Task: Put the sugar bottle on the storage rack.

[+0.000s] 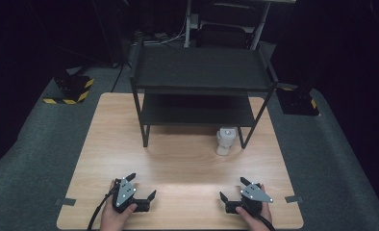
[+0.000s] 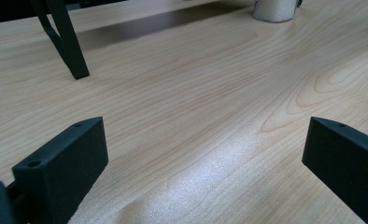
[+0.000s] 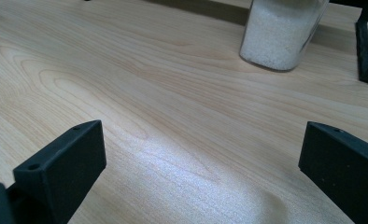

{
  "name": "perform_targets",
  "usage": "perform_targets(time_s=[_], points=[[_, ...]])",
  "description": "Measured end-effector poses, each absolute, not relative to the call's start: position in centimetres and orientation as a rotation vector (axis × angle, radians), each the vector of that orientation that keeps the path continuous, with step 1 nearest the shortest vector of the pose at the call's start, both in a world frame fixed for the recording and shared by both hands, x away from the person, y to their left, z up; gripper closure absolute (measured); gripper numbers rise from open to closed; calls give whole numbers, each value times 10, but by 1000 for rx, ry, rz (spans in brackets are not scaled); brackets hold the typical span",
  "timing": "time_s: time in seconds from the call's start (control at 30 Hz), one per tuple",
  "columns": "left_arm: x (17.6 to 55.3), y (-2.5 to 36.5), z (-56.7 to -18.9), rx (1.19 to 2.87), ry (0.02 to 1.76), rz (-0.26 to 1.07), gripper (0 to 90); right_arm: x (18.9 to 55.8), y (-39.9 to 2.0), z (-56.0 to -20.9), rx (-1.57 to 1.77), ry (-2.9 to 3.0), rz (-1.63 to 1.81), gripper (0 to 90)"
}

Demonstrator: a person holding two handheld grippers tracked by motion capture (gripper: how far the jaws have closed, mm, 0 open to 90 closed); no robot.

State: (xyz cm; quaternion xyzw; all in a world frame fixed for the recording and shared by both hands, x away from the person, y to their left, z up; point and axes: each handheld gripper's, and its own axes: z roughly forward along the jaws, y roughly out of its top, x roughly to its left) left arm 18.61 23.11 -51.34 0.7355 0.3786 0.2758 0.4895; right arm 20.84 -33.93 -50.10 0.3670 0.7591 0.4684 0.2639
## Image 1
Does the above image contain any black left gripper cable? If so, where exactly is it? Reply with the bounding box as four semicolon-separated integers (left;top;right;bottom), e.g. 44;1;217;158
87;187;118;231

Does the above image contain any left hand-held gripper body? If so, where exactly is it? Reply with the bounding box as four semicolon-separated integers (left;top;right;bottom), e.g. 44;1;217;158
112;177;152;214

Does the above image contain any white metal desk frame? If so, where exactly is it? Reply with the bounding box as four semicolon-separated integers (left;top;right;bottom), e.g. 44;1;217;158
183;0;297;51

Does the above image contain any white floor cable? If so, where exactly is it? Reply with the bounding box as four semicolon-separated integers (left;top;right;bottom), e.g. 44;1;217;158
135;17;188;45

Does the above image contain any person's right hand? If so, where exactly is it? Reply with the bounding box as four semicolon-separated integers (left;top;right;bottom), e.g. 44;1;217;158
235;183;273;231

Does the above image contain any yellow-black striped stand base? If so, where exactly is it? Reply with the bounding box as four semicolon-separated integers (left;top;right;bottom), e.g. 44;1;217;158
42;75;95;106
275;84;321;116

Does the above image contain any black two-tier shelf rack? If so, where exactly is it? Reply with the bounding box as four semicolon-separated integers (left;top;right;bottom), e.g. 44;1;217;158
129;38;279;149

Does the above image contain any grey tape strip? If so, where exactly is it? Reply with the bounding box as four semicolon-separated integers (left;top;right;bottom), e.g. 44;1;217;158
284;194;304;204
54;197;77;207

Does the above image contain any person's left hand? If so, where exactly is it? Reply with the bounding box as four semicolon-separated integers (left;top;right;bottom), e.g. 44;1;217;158
99;179;139;231

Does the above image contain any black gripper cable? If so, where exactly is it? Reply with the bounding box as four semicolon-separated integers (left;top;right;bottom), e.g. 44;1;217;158
87;187;118;231
243;205;277;231

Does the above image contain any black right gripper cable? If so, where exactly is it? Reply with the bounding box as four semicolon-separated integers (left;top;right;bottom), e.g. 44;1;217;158
243;205;277;231

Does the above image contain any black floor cable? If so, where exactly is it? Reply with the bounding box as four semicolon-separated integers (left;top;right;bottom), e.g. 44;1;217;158
111;62;125;93

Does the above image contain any black chair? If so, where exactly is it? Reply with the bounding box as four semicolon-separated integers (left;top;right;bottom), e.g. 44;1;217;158
196;2;259;50

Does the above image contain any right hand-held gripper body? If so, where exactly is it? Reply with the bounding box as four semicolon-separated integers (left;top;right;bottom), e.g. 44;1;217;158
224;182;274;216

